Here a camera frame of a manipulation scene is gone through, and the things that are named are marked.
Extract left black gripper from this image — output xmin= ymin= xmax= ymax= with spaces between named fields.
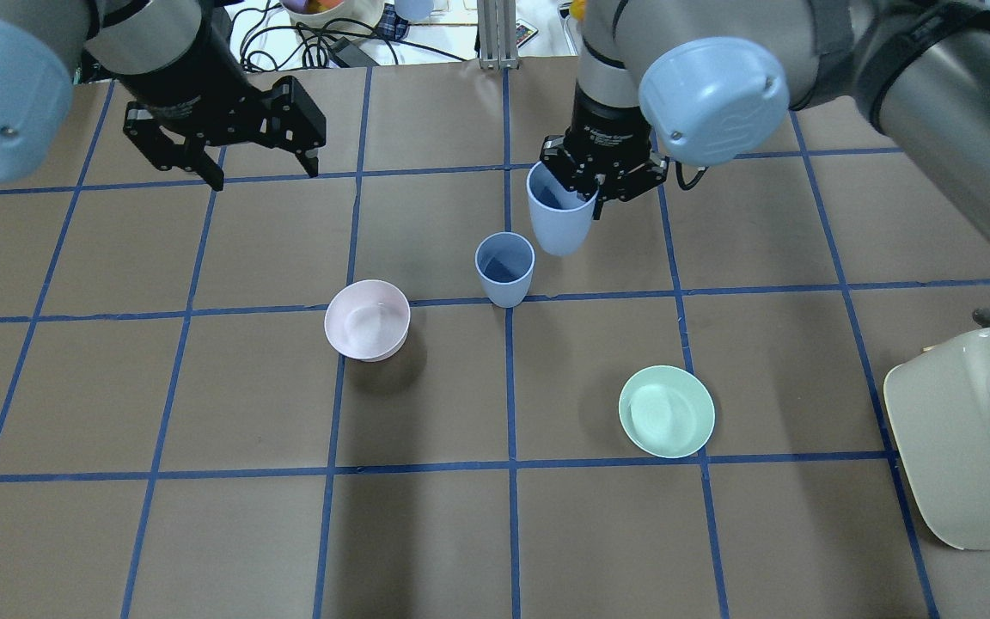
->
xmin=118 ymin=17 xmax=327 ymax=192

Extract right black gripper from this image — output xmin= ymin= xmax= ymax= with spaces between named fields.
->
xmin=540 ymin=85 xmax=668 ymax=222

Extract blue cup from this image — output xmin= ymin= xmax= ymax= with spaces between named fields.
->
xmin=473 ymin=231 xmax=535 ymax=309
xmin=526 ymin=162 xmax=598 ymax=257

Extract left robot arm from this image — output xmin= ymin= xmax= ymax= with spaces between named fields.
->
xmin=0 ymin=1 xmax=327 ymax=191

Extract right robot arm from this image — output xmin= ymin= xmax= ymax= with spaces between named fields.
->
xmin=539 ymin=1 xmax=990 ymax=242

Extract black power adapter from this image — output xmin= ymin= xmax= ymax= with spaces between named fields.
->
xmin=327 ymin=38 xmax=380 ymax=68

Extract pink bowl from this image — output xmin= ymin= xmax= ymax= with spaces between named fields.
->
xmin=323 ymin=279 xmax=412 ymax=362

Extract mint green bowl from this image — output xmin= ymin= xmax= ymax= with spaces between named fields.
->
xmin=618 ymin=365 xmax=718 ymax=459

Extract cream toaster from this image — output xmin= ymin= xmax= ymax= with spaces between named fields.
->
xmin=883 ymin=328 xmax=990 ymax=551

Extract aluminium frame post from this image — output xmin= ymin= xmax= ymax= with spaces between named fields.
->
xmin=476 ymin=0 xmax=520 ymax=70

